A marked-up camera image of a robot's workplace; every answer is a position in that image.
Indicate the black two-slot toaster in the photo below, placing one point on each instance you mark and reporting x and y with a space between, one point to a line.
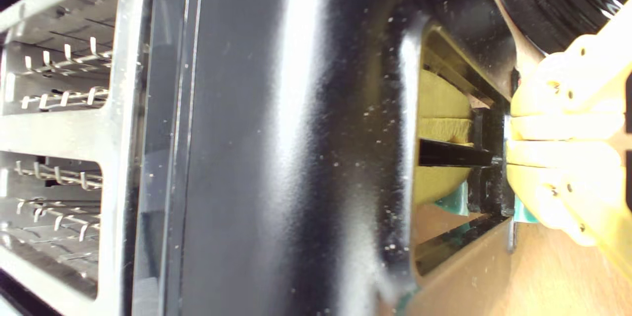
296 158

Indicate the green toaster lever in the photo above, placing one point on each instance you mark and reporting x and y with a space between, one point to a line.
524 213

